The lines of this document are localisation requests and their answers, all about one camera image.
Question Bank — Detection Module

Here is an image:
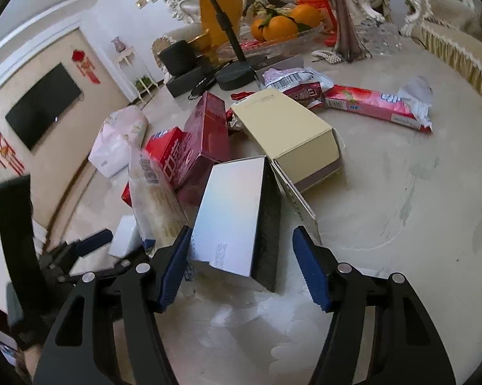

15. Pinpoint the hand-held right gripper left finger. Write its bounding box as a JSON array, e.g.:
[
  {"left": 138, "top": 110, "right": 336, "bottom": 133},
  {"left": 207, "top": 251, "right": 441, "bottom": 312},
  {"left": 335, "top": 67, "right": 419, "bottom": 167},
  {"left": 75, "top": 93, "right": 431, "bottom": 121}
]
[{"left": 32, "top": 226, "right": 194, "bottom": 385}]

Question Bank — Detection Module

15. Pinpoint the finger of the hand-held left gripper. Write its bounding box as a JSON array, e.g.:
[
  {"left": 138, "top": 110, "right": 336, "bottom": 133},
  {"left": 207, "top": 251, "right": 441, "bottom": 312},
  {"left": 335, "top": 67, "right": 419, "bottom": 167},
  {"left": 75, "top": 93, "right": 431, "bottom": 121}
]
[
  {"left": 40, "top": 229, "right": 114, "bottom": 274},
  {"left": 70, "top": 259, "right": 133, "bottom": 280}
]

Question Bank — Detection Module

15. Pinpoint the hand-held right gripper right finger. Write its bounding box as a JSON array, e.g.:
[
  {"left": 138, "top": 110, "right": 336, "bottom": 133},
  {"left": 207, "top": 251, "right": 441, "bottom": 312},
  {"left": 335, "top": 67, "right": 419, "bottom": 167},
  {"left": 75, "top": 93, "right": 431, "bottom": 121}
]
[{"left": 292, "top": 226, "right": 457, "bottom": 385}]

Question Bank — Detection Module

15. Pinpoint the small white box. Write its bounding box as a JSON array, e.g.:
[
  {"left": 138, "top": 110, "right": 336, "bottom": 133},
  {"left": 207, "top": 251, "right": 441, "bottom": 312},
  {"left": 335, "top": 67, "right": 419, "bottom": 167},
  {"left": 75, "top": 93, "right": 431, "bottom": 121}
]
[{"left": 107, "top": 215, "right": 142, "bottom": 260}]

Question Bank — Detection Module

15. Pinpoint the silver box with black side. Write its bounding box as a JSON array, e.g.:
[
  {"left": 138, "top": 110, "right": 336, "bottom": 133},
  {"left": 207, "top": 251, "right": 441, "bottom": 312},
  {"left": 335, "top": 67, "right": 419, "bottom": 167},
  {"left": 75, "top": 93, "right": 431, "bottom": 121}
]
[{"left": 186, "top": 155, "right": 282, "bottom": 293}]

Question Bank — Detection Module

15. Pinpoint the clear plastic packet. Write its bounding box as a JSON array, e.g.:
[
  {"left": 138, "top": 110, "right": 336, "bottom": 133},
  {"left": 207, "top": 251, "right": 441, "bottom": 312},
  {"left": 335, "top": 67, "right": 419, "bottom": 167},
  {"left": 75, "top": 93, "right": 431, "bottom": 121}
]
[{"left": 127, "top": 146, "right": 191, "bottom": 256}]

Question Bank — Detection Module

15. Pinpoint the white tissue pack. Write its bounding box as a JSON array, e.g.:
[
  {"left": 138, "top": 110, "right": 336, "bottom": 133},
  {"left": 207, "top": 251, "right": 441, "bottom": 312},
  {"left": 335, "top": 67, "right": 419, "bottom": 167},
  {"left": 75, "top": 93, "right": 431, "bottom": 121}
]
[{"left": 88, "top": 106, "right": 149, "bottom": 179}]

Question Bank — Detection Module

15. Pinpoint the red box with white print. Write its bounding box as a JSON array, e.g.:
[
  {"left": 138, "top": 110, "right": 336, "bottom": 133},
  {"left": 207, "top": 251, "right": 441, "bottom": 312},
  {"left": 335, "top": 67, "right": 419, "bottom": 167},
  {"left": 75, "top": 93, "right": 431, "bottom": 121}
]
[{"left": 121, "top": 126, "right": 186, "bottom": 206}]

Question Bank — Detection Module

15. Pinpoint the maroon carton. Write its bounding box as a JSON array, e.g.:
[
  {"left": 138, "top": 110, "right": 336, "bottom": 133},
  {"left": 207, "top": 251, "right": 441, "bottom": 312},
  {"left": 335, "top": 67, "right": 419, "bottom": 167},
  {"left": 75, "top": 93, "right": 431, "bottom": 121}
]
[{"left": 176, "top": 91, "right": 232, "bottom": 206}]

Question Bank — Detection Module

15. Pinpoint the beige cardboard box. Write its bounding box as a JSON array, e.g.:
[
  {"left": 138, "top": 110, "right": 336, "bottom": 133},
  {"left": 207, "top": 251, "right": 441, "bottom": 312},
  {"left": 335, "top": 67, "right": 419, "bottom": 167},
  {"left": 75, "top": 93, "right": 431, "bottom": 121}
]
[{"left": 229, "top": 88, "right": 345, "bottom": 245}]

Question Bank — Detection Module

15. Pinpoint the white side table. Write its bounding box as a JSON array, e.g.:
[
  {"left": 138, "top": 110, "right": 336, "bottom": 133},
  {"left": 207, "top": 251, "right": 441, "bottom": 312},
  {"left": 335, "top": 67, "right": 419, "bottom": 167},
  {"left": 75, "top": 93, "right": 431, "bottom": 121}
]
[{"left": 116, "top": 47, "right": 158, "bottom": 104}]

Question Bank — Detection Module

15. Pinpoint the dark red drink carton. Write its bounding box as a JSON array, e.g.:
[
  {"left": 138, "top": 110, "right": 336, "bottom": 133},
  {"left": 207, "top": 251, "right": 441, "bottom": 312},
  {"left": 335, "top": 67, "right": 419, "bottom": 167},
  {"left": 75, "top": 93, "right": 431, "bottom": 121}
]
[{"left": 283, "top": 82, "right": 327, "bottom": 111}]

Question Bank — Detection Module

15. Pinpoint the pink strawberry wrapper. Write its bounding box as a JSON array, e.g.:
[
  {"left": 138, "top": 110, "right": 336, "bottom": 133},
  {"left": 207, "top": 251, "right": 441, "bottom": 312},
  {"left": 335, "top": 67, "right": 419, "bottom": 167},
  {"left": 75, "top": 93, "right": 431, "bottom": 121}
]
[{"left": 323, "top": 75, "right": 434, "bottom": 134}]

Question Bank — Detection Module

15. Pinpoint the flat black box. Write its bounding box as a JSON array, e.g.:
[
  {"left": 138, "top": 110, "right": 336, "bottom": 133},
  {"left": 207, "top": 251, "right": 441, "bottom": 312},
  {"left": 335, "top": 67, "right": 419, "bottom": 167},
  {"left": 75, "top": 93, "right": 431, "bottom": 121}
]
[{"left": 166, "top": 66, "right": 215, "bottom": 98}]

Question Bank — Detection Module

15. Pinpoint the purple and white wrapper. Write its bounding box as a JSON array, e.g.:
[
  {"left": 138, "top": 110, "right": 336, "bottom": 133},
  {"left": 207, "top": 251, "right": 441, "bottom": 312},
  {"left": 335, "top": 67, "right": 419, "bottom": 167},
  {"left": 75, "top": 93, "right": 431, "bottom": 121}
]
[{"left": 262, "top": 67, "right": 335, "bottom": 91}]

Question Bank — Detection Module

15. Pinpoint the black round speaker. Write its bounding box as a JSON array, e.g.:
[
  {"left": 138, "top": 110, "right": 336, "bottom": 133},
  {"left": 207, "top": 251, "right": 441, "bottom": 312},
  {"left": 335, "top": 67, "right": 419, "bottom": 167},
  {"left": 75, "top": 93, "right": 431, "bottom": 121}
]
[{"left": 159, "top": 39, "right": 198, "bottom": 77}]

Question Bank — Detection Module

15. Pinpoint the black phone stand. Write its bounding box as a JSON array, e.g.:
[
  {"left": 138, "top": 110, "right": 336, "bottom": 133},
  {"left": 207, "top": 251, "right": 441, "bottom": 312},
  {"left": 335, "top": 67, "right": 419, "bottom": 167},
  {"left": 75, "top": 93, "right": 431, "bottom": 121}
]
[{"left": 191, "top": 0, "right": 259, "bottom": 91}]

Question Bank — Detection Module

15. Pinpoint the dark grey box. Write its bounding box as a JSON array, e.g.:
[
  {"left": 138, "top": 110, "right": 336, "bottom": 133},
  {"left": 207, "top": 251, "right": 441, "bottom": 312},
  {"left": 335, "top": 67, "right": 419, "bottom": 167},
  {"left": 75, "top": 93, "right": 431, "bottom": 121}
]
[{"left": 254, "top": 55, "right": 305, "bottom": 85}]

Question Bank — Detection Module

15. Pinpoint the pearl hair clip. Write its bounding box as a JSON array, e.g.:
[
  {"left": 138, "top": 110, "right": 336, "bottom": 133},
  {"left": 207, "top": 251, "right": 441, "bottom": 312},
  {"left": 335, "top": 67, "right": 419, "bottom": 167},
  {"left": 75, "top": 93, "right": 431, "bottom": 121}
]
[{"left": 312, "top": 49, "right": 343, "bottom": 65}]

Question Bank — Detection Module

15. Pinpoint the glass fruit dish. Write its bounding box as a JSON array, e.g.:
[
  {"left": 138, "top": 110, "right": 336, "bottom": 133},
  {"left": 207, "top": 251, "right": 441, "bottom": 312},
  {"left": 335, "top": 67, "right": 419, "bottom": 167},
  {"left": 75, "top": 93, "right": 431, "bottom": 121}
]
[{"left": 217, "top": 22, "right": 326, "bottom": 59}]

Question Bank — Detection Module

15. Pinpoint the clear cut-glass dish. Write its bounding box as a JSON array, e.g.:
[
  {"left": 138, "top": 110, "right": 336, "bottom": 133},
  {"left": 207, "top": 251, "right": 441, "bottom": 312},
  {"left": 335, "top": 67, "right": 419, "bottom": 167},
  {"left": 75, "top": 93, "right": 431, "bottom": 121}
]
[{"left": 352, "top": 21, "right": 403, "bottom": 55}]

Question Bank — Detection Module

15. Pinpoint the tall brown glass vase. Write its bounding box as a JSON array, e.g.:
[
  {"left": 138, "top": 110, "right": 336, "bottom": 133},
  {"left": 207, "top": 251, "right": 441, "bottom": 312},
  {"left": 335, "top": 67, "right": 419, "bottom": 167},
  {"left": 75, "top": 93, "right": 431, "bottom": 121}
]
[{"left": 328, "top": 0, "right": 367, "bottom": 64}]

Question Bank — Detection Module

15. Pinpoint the ornate sofa with beige cover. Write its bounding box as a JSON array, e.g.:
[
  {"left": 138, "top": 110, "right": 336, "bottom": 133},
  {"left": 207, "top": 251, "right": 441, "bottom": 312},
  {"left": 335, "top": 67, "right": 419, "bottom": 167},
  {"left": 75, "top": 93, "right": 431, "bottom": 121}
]
[{"left": 400, "top": 0, "right": 482, "bottom": 111}]

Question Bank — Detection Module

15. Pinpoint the red knot wall ornament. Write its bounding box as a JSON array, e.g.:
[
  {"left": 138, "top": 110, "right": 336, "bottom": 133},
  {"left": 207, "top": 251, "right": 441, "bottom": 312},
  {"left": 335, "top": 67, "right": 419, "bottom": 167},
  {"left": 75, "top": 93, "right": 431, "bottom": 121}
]
[
  {"left": 71, "top": 48, "right": 101, "bottom": 86},
  {"left": 0, "top": 128, "right": 26, "bottom": 176}
]

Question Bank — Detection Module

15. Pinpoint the black wall television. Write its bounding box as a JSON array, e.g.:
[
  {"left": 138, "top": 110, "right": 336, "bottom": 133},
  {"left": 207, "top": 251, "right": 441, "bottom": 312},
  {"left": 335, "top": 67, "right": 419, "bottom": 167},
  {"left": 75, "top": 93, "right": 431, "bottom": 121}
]
[{"left": 4, "top": 62, "right": 83, "bottom": 152}]

